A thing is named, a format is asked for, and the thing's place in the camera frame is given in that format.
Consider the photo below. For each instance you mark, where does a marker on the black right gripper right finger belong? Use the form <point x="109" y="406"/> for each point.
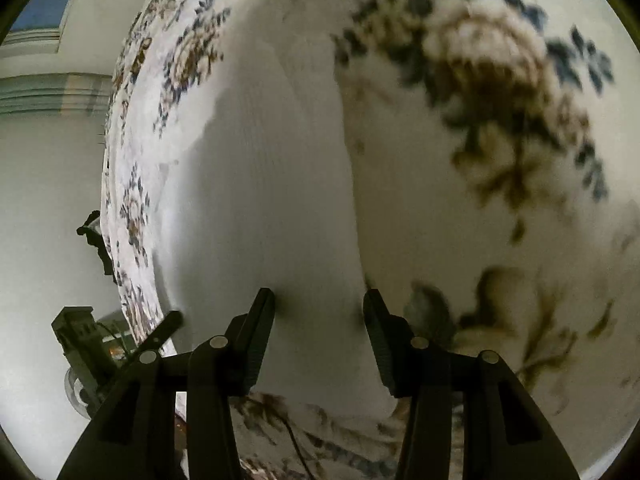
<point x="505" y="434"/>

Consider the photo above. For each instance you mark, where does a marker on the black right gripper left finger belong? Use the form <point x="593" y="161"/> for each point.
<point x="169" y="418"/>

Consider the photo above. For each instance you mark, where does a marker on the white knitted garment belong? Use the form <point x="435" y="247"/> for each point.
<point x="262" y="197"/>

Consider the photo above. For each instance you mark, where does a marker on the black cloth on rack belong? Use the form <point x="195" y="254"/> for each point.
<point x="91" y="230"/>

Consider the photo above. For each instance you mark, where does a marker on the floral bed sheet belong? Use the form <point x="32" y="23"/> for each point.
<point x="494" y="147"/>

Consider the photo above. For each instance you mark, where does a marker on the green striped right curtain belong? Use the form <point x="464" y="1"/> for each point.
<point x="55" y="94"/>

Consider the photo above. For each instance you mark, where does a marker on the green wire shelf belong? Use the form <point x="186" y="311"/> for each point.
<point x="95" y="350"/>

